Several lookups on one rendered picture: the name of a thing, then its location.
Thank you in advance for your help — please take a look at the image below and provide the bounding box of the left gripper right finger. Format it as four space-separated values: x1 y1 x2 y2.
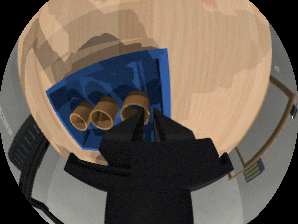
153 108 196 141

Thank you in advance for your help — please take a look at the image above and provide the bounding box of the bronze bushing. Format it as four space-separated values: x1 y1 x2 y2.
69 101 93 131
120 91 150 124
90 96 120 129

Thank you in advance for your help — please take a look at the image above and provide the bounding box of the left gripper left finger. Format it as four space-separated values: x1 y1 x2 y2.
102 108 144 141

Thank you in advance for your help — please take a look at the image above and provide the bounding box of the blue open tray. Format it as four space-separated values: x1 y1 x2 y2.
45 48 172 151

